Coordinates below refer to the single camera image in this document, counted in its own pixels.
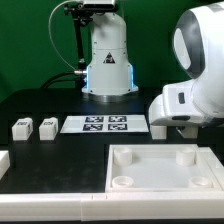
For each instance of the white front fence rail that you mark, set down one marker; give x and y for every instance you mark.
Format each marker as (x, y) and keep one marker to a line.
(111, 206)

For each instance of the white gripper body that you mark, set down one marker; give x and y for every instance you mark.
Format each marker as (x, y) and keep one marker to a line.
(174, 107)

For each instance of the grey camera on stand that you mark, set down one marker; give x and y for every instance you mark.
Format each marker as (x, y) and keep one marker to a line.
(99, 4)

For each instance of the white sheet with markers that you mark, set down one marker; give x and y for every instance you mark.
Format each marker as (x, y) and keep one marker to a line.
(105, 124)

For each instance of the white left fence piece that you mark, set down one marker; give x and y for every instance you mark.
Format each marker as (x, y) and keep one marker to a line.
(4, 163)

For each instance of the white square tabletop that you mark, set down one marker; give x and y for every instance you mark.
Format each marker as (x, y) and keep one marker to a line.
(158, 168)

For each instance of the black camera stand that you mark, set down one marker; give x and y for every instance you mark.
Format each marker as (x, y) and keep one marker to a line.
(81, 18)

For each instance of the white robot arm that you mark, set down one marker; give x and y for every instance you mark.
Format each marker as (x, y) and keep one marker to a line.
(198, 44)

